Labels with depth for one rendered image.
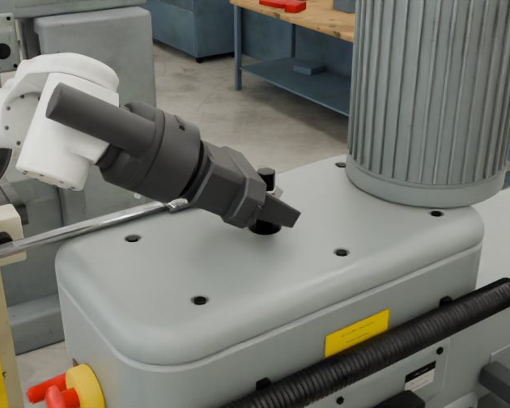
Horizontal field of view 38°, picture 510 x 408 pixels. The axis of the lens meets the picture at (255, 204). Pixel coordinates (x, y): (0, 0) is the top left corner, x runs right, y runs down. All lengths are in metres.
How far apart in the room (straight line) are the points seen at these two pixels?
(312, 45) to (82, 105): 6.98
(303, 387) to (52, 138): 0.34
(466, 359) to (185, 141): 0.51
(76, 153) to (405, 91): 0.37
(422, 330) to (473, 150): 0.22
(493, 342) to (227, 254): 0.44
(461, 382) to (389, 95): 0.41
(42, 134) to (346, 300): 0.34
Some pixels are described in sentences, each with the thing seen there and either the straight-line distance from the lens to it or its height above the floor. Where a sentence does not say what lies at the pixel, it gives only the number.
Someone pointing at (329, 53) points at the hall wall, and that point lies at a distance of 7.44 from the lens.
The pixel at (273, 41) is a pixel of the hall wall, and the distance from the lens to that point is 8.17.
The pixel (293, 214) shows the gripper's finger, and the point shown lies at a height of 1.92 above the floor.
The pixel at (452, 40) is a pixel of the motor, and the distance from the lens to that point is 0.84.
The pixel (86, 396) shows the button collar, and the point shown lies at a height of 1.78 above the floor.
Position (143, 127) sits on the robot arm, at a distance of 0.70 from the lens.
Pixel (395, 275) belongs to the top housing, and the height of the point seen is 1.86.
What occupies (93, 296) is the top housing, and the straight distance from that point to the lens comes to 0.75.
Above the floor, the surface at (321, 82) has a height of 0.23.
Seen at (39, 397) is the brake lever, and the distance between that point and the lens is 0.93.
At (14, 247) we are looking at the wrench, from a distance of 0.83.
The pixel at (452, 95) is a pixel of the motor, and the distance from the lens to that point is 0.86.
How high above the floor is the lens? 2.29
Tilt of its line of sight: 27 degrees down
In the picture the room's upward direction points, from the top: straight up
